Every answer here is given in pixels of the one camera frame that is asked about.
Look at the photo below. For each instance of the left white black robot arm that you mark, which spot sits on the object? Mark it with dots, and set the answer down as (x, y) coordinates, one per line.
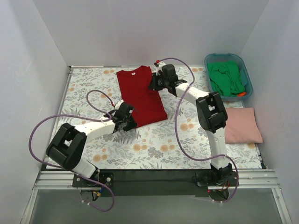
(67, 146)

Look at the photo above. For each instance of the folded pink t shirt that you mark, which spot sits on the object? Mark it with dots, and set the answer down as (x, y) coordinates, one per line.
(241, 126)

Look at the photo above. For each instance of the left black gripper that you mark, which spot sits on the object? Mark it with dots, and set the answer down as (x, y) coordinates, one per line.
(130, 120)

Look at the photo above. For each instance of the red t shirt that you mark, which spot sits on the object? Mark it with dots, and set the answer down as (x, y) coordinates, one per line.
(134, 87)

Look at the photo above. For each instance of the green t shirt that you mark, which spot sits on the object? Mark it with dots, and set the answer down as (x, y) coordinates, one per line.
(225, 78)

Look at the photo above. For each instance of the orange cloth item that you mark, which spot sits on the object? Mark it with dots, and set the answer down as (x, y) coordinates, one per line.
(242, 94)

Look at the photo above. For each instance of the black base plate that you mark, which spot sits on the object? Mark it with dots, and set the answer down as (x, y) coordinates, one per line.
(158, 182)

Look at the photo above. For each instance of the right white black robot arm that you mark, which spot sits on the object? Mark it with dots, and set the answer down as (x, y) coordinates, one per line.
(212, 118)

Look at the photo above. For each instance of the teal plastic bin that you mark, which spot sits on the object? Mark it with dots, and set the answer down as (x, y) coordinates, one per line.
(211, 58)

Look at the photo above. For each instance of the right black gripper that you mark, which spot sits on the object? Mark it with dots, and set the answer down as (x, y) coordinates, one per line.
(155, 82)

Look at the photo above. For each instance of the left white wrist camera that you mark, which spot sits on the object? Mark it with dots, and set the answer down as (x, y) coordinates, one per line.
(118, 103)

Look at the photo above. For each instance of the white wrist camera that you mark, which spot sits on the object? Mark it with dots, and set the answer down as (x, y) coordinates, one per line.
(159, 65)
(118, 103)

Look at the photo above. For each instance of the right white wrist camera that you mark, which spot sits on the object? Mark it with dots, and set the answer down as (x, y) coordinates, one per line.
(159, 65)

